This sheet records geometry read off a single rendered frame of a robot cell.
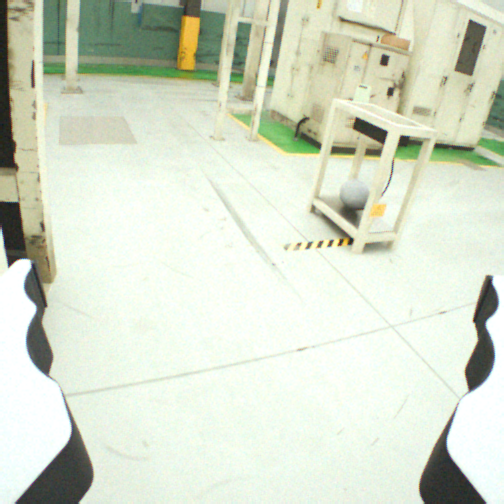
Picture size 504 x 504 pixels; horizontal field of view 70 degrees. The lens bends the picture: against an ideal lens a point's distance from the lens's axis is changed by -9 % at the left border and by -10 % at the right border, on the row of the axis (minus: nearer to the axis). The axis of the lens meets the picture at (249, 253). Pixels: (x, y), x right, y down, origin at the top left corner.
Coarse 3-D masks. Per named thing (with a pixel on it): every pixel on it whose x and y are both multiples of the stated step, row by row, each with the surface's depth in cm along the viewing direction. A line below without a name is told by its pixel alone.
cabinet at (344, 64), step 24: (336, 48) 380; (360, 48) 369; (384, 48) 380; (312, 72) 423; (336, 72) 386; (360, 72) 385; (384, 72) 396; (312, 96) 428; (336, 96) 391; (360, 96) 400; (384, 96) 413; (312, 120) 434; (312, 144) 441; (336, 144) 423
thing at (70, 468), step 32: (0, 288) 9; (32, 288) 10; (0, 320) 8; (32, 320) 8; (0, 352) 7; (32, 352) 8; (0, 384) 7; (32, 384) 7; (0, 416) 6; (32, 416) 6; (64, 416) 6; (0, 448) 5; (32, 448) 5; (64, 448) 6; (0, 480) 5; (32, 480) 5; (64, 480) 6
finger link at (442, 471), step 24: (480, 312) 10; (480, 336) 8; (480, 360) 8; (480, 384) 7; (456, 408) 6; (480, 408) 6; (456, 432) 6; (480, 432) 6; (432, 456) 6; (456, 456) 6; (480, 456) 5; (432, 480) 6; (456, 480) 5; (480, 480) 5
